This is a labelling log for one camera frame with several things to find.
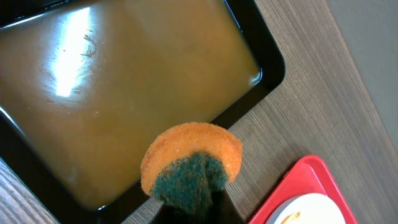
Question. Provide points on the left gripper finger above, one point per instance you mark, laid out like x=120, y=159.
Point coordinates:
x=222, y=211

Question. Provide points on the orange green sponge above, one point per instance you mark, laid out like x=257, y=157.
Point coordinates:
x=189, y=162

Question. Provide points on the white plate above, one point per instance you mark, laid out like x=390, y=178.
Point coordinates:
x=310, y=208

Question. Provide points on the red plastic tray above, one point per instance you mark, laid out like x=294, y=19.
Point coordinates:
x=309, y=174

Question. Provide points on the black water basin tray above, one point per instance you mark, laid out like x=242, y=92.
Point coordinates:
x=86, y=86

